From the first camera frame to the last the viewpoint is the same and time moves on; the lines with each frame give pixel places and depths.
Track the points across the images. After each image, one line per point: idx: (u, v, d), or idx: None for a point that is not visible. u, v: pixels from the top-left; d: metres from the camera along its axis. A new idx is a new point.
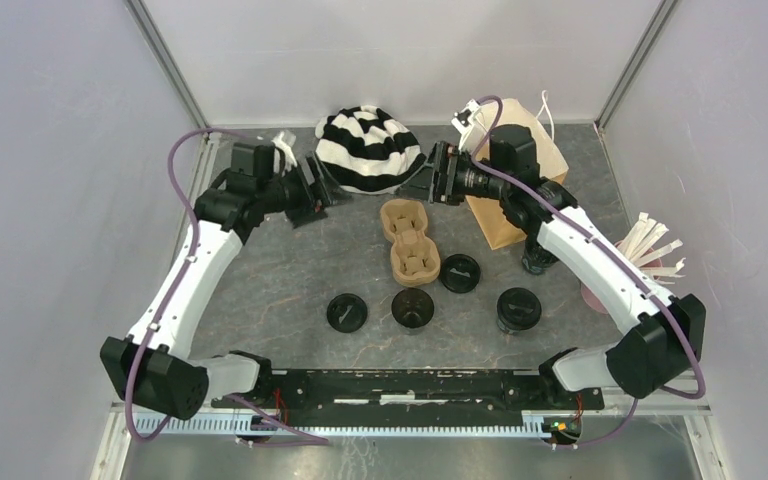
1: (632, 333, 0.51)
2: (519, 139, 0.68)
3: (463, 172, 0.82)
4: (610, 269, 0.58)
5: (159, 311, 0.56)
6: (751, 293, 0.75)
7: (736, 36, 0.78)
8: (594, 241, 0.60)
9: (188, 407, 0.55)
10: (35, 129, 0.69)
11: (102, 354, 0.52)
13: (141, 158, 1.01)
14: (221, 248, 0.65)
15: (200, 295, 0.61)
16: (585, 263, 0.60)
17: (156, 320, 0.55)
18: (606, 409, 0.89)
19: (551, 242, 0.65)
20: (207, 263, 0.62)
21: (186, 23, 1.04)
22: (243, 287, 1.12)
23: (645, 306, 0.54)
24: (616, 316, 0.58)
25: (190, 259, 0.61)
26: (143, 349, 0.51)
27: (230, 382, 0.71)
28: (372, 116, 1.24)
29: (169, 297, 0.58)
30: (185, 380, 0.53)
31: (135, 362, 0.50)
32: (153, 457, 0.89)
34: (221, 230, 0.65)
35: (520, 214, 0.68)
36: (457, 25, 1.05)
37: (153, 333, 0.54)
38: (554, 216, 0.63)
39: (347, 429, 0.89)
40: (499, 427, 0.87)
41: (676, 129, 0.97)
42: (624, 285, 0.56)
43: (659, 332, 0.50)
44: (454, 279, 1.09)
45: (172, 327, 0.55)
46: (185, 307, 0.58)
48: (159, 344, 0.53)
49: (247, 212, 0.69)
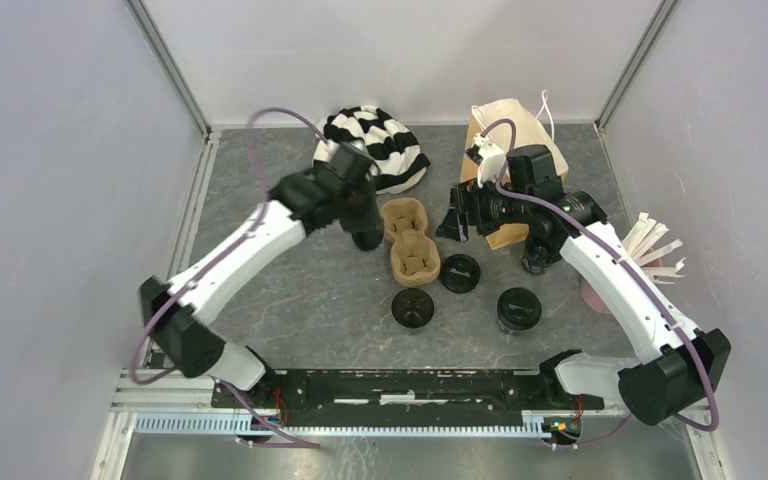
1: (651, 363, 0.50)
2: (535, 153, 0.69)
3: (492, 202, 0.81)
4: (635, 293, 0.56)
5: (203, 271, 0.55)
6: (750, 293, 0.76)
7: (736, 37, 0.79)
8: (621, 263, 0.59)
9: (195, 369, 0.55)
10: (35, 129, 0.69)
11: (142, 290, 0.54)
13: (141, 157, 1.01)
14: (285, 235, 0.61)
15: (252, 266, 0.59)
16: (608, 283, 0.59)
17: (197, 278, 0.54)
18: (606, 409, 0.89)
19: (574, 255, 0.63)
20: (262, 244, 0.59)
21: (186, 22, 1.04)
22: (243, 287, 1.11)
23: (668, 338, 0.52)
24: (633, 341, 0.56)
25: (248, 235, 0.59)
26: (171, 303, 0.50)
27: (235, 369, 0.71)
28: (372, 116, 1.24)
29: (219, 260, 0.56)
30: (199, 346, 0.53)
31: (159, 312, 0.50)
32: (153, 457, 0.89)
34: (288, 217, 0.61)
35: (544, 225, 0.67)
36: (457, 26, 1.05)
37: (188, 289, 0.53)
38: (582, 233, 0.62)
39: (346, 429, 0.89)
40: (499, 426, 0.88)
41: (676, 129, 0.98)
42: (648, 314, 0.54)
43: (679, 366, 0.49)
44: (454, 279, 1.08)
45: (209, 289, 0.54)
46: (227, 274, 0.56)
48: (187, 300, 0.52)
49: (320, 212, 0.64)
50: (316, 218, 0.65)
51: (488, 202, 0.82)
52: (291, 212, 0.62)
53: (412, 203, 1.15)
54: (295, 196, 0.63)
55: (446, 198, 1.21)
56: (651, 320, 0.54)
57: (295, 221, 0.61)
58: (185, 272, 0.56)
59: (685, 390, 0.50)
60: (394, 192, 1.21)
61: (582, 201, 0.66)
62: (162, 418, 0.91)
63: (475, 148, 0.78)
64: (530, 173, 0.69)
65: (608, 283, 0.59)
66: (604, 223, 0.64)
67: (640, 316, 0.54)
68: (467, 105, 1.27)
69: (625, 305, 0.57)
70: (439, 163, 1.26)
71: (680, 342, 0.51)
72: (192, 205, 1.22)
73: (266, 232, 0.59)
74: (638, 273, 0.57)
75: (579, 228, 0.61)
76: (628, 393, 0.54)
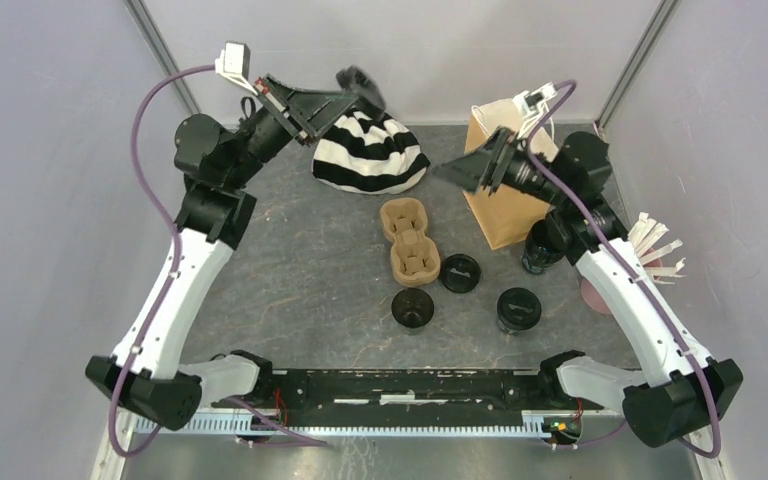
1: (660, 387, 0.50)
2: (598, 162, 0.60)
3: (518, 163, 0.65)
4: (649, 316, 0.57)
5: (142, 332, 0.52)
6: (751, 293, 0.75)
7: (736, 36, 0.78)
8: (638, 282, 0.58)
9: (181, 420, 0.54)
10: (35, 129, 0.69)
11: (87, 374, 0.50)
13: (141, 157, 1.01)
14: (209, 261, 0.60)
15: (190, 305, 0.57)
16: (622, 301, 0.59)
17: (138, 342, 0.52)
18: (605, 409, 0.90)
19: (589, 270, 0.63)
20: (191, 278, 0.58)
21: (186, 22, 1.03)
22: (243, 286, 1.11)
23: (678, 364, 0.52)
24: (642, 362, 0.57)
25: (173, 275, 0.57)
26: (123, 376, 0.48)
27: (227, 382, 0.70)
28: (372, 116, 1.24)
29: (154, 313, 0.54)
30: (175, 400, 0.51)
31: (116, 388, 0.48)
32: (153, 458, 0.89)
34: (207, 241, 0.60)
35: (564, 237, 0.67)
36: (457, 26, 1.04)
37: (136, 356, 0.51)
38: (601, 247, 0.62)
39: (347, 429, 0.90)
40: (498, 426, 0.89)
41: (676, 129, 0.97)
42: (661, 338, 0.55)
43: (687, 393, 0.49)
44: (454, 279, 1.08)
45: (155, 347, 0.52)
46: (169, 324, 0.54)
48: (142, 367, 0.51)
49: (237, 217, 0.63)
50: (243, 217, 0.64)
51: (519, 162, 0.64)
52: (208, 236, 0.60)
53: (412, 202, 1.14)
54: (201, 222, 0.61)
55: (446, 198, 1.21)
56: (662, 345, 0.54)
57: (211, 243, 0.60)
58: (124, 338, 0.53)
59: (692, 417, 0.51)
60: (394, 192, 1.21)
61: (604, 214, 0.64)
62: None
63: (536, 97, 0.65)
64: (578, 182, 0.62)
65: (622, 301, 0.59)
66: (624, 239, 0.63)
67: (652, 340, 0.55)
68: (467, 105, 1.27)
69: (637, 326, 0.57)
70: (439, 163, 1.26)
71: (690, 369, 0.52)
72: None
73: (192, 266, 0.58)
74: (654, 295, 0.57)
75: (604, 243, 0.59)
76: (632, 414, 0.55)
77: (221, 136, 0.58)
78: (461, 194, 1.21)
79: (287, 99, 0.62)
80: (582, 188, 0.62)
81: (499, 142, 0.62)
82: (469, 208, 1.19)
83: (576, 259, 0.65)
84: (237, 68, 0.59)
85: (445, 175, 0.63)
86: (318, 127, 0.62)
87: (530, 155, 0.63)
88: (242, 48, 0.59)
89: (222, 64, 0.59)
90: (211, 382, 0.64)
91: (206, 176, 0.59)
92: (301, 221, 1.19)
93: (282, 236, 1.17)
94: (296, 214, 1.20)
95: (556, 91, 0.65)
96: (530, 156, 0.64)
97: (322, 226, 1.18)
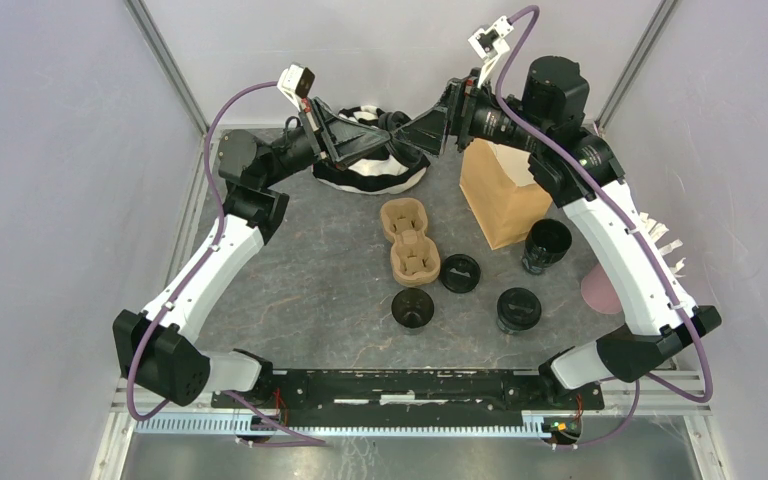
1: (651, 343, 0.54)
2: (569, 83, 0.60)
3: (484, 109, 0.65)
4: (644, 269, 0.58)
5: (174, 294, 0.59)
6: (749, 293, 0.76)
7: (735, 39, 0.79)
8: (633, 233, 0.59)
9: (185, 395, 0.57)
10: (34, 131, 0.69)
11: (115, 326, 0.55)
13: (140, 156, 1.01)
14: (246, 243, 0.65)
15: (221, 279, 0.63)
16: (617, 252, 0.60)
17: (172, 299, 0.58)
18: (605, 409, 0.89)
19: (581, 219, 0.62)
20: (229, 254, 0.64)
21: (185, 22, 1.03)
22: (243, 286, 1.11)
23: (669, 318, 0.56)
24: (626, 308, 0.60)
25: (213, 248, 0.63)
26: (154, 326, 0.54)
27: (232, 375, 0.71)
28: (372, 116, 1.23)
29: (189, 279, 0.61)
30: (189, 366, 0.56)
31: (145, 337, 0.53)
32: (153, 457, 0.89)
34: (246, 226, 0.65)
35: (555, 177, 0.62)
36: (457, 26, 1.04)
37: (166, 311, 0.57)
38: (598, 197, 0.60)
39: (347, 429, 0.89)
40: (499, 426, 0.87)
41: (675, 128, 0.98)
42: (653, 291, 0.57)
43: (673, 346, 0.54)
44: (454, 279, 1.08)
45: (185, 308, 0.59)
46: (201, 292, 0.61)
48: (170, 323, 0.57)
49: (272, 214, 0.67)
50: (280, 213, 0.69)
51: (484, 107, 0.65)
52: (249, 222, 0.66)
53: (412, 203, 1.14)
54: (247, 202, 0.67)
55: (446, 198, 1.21)
56: (655, 299, 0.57)
57: (252, 229, 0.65)
58: (158, 296, 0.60)
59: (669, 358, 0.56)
60: (393, 191, 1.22)
61: (600, 147, 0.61)
62: (162, 418, 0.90)
63: (490, 37, 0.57)
64: (554, 106, 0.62)
65: (615, 252, 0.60)
66: (619, 181, 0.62)
67: (644, 293, 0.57)
68: None
69: (630, 278, 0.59)
70: (439, 163, 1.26)
71: (678, 321, 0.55)
72: (193, 205, 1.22)
73: (231, 243, 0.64)
74: (649, 248, 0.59)
75: (596, 190, 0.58)
76: (609, 355, 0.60)
77: (254, 150, 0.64)
78: (460, 194, 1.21)
79: (322, 122, 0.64)
80: (559, 110, 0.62)
81: (452, 98, 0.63)
82: (469, 208, 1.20)
83: (567, 202, 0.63)
84: (292, 86, 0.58)
85: (411, 135, 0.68)
86: (341, 152, 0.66)
87: (500, 98, 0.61)
88: (304, 71, 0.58)
89: (282, 78, 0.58)
90: (220, 360, 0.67)
91: (245, 183, 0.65)
92: (301, 221, 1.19)
93: (282, 235, 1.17)
94: (296, 214, 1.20)
95: (512, 26, 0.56)
96: (500, 101, 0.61)
97: (322, 227, 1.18)
